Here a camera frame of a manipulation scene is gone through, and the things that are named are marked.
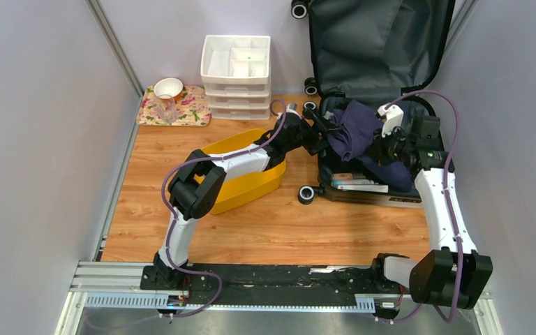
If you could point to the navy blue garment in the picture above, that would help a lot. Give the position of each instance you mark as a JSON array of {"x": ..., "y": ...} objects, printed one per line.
[{"x": 356, "y": 125}]

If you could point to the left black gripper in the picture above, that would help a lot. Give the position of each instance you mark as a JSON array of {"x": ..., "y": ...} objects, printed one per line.
[{"x": 316, "y": 144}]

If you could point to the white orange bowl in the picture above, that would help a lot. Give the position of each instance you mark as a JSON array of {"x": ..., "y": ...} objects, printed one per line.
[{"x": 168, "y": 88}]

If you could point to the white black space suitcase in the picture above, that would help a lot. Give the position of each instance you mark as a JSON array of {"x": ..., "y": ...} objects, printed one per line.
[{"x": 377, "y": 53}]

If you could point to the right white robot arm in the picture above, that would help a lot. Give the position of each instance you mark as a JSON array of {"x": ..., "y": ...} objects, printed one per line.
[{"x": 452, "y": 274}]

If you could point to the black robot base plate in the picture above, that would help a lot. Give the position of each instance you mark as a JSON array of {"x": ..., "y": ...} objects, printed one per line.
[{"x": 357, "y": 289}]

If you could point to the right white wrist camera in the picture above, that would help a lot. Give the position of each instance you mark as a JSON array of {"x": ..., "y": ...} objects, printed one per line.
[{"x": 391, "y": 116}]

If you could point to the clear drinking glass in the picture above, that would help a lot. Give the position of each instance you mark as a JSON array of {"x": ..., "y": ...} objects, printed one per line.
[{"x": 167, "y": 109}]

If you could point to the white flat box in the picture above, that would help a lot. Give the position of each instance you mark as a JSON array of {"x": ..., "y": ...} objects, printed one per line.
[{"x": 363, "y": 185}]

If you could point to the small brown box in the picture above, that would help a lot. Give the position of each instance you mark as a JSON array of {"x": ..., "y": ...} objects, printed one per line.
[{"x": 347, "y": 176}]

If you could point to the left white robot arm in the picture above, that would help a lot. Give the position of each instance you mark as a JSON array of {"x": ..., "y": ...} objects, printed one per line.
[{"x": 191, "y": 189}]

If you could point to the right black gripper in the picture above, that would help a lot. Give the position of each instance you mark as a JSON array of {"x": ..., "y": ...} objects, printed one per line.
[{"x": 377, "y": 148}]

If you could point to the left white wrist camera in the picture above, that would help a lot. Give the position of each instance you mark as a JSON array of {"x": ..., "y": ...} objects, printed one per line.
[{"x": 291, "y": 112}]

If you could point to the white plastic drawer organizer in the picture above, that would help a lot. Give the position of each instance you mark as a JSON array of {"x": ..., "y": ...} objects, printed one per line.
[{"x": 236, "y": 75}]

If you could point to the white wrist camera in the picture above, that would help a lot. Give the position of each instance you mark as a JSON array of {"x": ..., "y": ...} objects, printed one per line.
[
  {"x": 391, "y": 116},
  {"x": 291, "y": 112}
]

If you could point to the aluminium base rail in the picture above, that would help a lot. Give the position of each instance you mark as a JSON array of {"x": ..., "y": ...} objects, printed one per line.
[{"x": 117, "y": 285}]

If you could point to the yellow plastic basket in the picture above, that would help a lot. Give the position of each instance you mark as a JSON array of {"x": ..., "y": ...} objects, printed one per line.
[{"x": 242, "y": 190}]

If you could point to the floral serving tray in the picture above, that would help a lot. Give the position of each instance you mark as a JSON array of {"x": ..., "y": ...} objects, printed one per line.
[{"x": 192, "y": 109}]

